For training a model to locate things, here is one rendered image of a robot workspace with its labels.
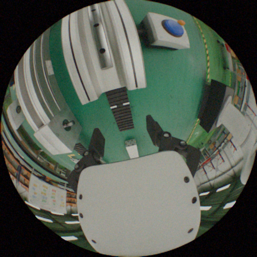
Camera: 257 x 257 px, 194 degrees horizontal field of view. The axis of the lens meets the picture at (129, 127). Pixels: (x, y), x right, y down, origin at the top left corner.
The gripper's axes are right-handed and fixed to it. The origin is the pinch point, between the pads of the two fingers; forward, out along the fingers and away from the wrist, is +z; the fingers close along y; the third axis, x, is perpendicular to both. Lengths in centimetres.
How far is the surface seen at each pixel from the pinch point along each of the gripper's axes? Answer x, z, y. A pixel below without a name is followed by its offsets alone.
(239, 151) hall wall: -339, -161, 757
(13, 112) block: 17.8, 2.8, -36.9
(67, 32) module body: 17.6, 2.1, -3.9
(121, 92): 3.7, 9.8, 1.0
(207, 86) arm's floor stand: 2.7, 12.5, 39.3
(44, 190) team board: -122, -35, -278
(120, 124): -5.8, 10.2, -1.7
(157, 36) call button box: 14.4, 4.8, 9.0
